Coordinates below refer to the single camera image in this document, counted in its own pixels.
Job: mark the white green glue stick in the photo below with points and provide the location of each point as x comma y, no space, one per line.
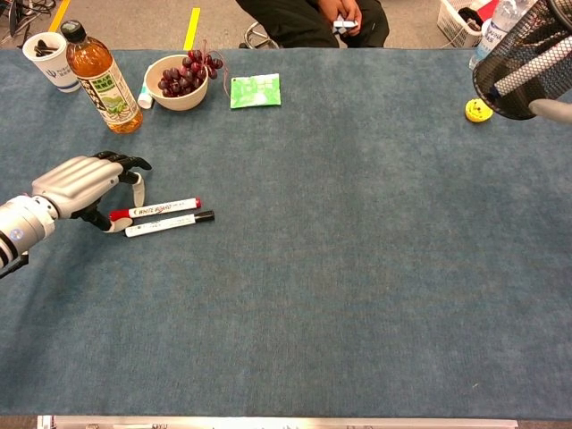
145,99

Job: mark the white blue cube toy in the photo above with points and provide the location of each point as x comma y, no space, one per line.
345,26

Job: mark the blue felt table cloth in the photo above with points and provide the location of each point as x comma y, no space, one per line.
286,290

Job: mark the green white packet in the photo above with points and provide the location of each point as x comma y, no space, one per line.
254,91

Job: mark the yellow duck toy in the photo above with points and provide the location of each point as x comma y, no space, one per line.
476,114

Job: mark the amber tea bottle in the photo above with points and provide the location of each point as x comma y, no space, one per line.
103,89

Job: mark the black mesh pen holder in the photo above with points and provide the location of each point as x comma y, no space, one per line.
514,49

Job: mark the black clips in cup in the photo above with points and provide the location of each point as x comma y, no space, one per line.
44,46

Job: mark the red item in basket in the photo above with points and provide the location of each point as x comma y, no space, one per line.
487,8

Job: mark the chrome stool base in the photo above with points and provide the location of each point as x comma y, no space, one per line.
259,36

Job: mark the beige bowl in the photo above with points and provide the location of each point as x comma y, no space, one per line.
179,103

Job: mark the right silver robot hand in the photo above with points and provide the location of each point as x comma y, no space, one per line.
554,109

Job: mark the seated person in black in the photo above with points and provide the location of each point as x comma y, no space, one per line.
290,22

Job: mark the white paper cup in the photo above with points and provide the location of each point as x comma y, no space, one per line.
58,71

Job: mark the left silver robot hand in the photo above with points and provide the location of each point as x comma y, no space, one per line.
76,179

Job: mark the purple grape bunch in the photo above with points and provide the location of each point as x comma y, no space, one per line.
183,80

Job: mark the blue capped whiteboard marker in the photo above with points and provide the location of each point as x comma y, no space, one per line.
527,73

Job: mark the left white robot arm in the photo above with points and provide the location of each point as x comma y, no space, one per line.
22,223

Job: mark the black capped whiteboard marker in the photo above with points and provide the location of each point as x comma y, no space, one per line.
165,223

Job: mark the black item in basket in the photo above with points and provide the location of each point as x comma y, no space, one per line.
469,18

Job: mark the white plastic basket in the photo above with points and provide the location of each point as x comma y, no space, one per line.
451,22

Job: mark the red capped whiteboard marker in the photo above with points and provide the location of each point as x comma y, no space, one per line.
170,206

